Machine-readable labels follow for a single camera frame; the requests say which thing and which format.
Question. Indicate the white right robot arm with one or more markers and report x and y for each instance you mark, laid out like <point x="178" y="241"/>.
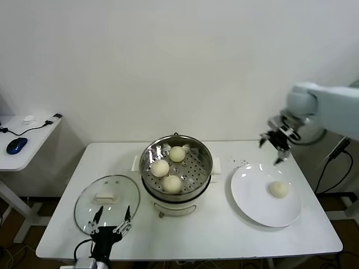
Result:
<point x="336" y="109"/>

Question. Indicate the white side desk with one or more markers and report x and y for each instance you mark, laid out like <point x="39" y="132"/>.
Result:
<point x="16" y="162"/>

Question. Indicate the stainless steel steamer pot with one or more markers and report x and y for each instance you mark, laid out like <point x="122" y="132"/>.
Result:
<point x="196" y="168"/>

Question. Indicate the blue computer mouse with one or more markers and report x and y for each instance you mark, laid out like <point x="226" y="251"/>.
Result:
<point x="16" y="145"/>

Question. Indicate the white round plate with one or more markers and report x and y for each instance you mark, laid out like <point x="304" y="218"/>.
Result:
<point x="246" y="193"/>

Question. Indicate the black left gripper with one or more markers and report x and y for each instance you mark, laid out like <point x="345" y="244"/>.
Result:
<point x="102" y="241"/>

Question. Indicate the white steamed baozi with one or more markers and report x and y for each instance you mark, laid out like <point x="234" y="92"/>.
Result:
<point x="172" y="184"/>
<point x="160" y="168"/>
<point x="278" y="190"/>
<point x="177" y="154"/>

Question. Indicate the scattered dark crumbs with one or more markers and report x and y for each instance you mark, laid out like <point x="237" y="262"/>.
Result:
<point x="237" y="162"/>

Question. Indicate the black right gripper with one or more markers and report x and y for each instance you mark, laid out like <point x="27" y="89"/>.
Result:
<point x="281" y="138"/>

